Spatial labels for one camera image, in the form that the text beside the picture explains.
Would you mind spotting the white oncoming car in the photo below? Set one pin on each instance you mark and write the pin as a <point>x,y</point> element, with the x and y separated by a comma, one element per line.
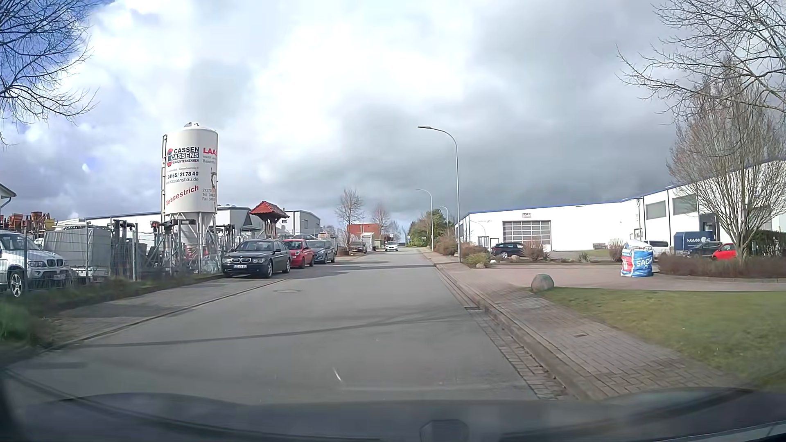
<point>391,246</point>

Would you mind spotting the red brick building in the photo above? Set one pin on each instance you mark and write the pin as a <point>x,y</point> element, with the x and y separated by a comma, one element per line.
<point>363,231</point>

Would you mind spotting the green trees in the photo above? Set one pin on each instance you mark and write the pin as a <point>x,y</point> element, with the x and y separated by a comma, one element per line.
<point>427,228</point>

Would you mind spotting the dark grey car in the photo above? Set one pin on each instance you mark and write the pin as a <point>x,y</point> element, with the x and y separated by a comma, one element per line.
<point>323,250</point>

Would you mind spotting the row of bushes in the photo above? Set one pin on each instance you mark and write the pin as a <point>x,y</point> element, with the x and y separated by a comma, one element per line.
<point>473,251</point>

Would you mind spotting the grey asphalt road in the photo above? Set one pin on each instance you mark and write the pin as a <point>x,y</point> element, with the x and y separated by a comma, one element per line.
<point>344,319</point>

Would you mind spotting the dark parked car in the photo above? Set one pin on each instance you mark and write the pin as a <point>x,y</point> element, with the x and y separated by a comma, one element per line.
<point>508,249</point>

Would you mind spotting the red roofed shelter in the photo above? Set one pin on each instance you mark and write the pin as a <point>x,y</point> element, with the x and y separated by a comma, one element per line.
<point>269,213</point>

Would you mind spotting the black saloon car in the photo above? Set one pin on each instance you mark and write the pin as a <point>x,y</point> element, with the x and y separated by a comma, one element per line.
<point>256,258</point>

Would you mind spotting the grey flat-roofed building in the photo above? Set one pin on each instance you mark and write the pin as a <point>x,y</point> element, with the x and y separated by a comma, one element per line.
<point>233,220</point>

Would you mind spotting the grey boulder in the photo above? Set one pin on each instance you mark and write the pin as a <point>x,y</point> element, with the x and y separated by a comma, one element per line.
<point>542,282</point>

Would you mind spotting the white warehouse building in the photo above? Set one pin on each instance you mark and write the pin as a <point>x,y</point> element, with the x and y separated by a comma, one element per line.
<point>577,225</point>

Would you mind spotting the car's own bonnet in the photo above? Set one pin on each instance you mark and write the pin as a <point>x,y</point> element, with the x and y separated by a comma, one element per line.
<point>393,420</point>

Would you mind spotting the white silo with lettering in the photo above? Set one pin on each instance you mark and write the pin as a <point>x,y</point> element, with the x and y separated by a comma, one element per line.
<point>190,175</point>

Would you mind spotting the red brick pavement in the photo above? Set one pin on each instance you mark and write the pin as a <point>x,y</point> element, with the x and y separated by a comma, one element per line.
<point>571,337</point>

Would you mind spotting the white and blue bulk bag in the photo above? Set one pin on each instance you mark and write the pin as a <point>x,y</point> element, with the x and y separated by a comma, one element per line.
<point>637,262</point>

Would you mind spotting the blue van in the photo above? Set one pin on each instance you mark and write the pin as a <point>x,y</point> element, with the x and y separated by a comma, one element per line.
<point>692,239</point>

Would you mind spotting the black parked car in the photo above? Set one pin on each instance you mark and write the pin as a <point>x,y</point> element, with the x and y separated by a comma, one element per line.
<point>703,248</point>

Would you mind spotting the white trailer box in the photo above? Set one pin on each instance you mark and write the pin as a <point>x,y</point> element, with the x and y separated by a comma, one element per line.
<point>78,248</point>

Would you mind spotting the grass lawn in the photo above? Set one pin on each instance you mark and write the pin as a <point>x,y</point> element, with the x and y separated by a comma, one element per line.
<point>694,322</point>

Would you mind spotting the small red car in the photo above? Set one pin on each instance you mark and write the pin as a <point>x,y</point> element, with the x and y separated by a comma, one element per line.
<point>725,251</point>

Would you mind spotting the brown hedge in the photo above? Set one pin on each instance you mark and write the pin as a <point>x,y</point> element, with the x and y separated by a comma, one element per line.
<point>724,266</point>

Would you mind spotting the white suv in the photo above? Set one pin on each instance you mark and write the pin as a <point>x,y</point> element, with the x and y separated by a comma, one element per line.
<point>27,263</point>

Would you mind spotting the large bare tree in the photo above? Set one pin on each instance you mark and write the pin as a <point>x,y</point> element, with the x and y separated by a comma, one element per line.
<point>724,43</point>

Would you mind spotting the bare tree branches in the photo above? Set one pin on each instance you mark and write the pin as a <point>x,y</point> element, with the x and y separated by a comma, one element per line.
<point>37,55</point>

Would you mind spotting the tall curved lamp post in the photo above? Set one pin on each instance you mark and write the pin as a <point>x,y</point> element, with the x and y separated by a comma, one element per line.
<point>457,202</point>

